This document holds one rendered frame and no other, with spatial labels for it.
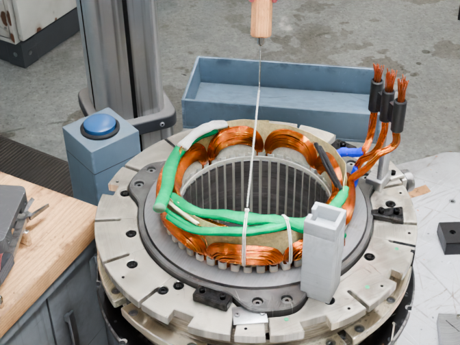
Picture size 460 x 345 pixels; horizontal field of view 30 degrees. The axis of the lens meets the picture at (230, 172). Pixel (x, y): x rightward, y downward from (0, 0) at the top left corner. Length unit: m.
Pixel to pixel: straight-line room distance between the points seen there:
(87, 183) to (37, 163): 1.65
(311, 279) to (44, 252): 0.28
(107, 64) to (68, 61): 2.03
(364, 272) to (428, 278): 0.46
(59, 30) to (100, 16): 2.16
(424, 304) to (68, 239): 0.54
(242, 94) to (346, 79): 0.14
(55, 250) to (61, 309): 0.08
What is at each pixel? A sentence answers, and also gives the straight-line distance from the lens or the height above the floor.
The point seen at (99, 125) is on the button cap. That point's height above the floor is 1.04.
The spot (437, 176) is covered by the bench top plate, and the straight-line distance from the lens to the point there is 1.44.
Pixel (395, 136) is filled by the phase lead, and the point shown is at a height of 1.19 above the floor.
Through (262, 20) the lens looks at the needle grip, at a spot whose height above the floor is 1.32.
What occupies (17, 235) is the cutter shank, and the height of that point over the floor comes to 1.09.
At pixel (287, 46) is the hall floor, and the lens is 3.30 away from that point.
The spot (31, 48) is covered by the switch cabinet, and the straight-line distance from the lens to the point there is 3.26.
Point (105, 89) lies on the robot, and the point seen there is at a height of 0.98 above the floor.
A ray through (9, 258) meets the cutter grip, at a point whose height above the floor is 1.09.
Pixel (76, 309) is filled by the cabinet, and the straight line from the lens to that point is 0.96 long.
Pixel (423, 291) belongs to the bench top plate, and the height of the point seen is 0.78.
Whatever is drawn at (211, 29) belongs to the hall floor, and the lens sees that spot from 3.42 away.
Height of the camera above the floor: 1.66
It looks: 39 degrees down
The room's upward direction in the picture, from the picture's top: 1 degrees counter-clockwise
